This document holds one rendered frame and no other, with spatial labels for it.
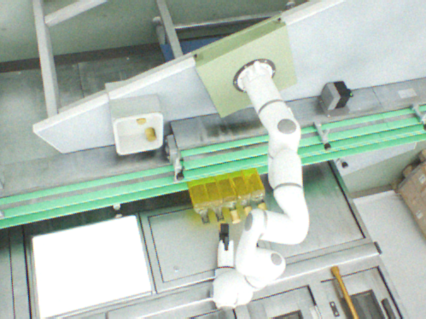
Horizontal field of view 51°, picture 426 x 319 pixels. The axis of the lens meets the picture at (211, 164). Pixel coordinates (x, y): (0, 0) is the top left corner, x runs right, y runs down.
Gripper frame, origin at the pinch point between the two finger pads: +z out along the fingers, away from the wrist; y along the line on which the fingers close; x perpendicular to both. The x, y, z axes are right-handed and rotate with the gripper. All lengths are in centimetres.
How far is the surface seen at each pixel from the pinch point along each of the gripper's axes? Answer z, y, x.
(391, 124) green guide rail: 43, 13, -70
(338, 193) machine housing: 26, -16, -55
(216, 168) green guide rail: 23.6, 6.3, 3.0
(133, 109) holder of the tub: 30, 34, 34
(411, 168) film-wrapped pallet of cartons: 186, -261, -256
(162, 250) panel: -3.8, -12.5, 23.0
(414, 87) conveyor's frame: 63, 15, -85
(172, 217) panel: 10.5, -12.5, 19.7
